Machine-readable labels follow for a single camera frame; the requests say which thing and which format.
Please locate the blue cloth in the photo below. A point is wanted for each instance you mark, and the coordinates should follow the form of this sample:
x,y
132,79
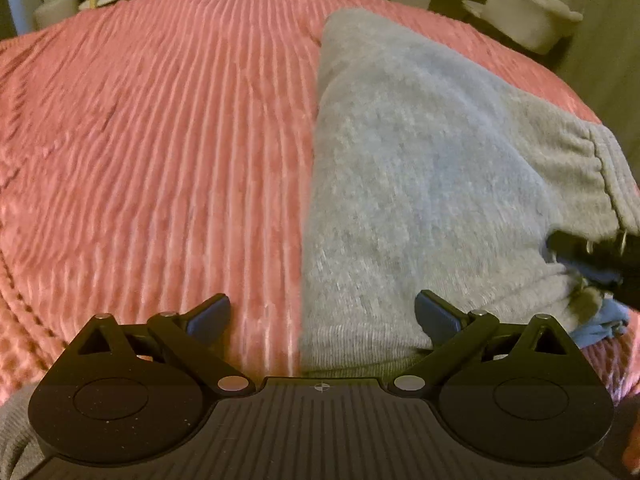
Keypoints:
x,y
602,322

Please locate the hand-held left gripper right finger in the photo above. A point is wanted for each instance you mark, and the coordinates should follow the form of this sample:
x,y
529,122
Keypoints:
x,y
434,314

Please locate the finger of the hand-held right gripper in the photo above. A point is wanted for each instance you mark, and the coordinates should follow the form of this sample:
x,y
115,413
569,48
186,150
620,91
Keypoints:
x,y
597,255

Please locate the grey sweater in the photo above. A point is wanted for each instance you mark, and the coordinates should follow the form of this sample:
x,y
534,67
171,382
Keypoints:
x,y
415,170

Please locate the white cushioned chair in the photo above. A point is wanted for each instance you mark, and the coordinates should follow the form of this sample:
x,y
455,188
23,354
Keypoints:
x,y
525,15

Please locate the grey knit cloth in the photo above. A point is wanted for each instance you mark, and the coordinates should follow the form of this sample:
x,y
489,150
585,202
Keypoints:
x,y
17,435

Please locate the pink ribbed blanket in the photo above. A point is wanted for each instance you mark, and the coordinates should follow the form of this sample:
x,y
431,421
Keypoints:
x,y
160,150

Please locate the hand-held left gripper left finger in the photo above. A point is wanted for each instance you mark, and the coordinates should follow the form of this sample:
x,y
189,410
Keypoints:
x,y
211,316

